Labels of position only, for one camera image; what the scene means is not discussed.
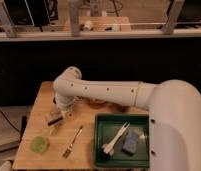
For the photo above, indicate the metal fork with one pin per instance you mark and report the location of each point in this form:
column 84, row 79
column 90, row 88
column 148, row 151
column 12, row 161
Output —
column 70, row 147

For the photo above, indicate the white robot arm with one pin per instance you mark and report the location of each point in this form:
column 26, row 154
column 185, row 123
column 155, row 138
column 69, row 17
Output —
column 174, row 108

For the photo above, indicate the wooden table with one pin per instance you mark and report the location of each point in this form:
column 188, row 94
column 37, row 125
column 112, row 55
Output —
column 81, row 156

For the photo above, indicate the wooden and black gripper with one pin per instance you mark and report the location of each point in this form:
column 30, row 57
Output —
column 54, row 116

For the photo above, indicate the blue grey eraser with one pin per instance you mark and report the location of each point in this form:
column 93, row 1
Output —
column 130, row 142

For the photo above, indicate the green plastic tray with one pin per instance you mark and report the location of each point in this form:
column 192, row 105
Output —
column 106, row 127

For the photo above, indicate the brown round object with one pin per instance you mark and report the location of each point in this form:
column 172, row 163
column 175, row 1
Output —
column 96, row 102

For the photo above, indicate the yellow corn cob toy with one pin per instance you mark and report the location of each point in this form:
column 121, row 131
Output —
column 55, row 127

